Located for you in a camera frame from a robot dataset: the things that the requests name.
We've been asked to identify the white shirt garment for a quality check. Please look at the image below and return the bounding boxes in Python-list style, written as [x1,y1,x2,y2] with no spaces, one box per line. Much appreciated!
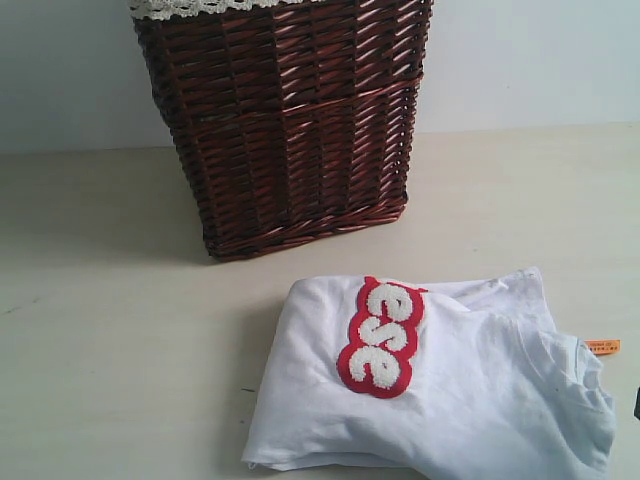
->
[242,267,616,479]

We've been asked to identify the dark brown wicker basket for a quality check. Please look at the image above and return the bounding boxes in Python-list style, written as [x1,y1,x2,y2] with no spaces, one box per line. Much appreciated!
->
[132,0,433,261]

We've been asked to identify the orange garment tag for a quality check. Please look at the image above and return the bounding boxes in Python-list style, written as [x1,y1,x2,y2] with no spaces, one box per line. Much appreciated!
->
[581,339,621,357]

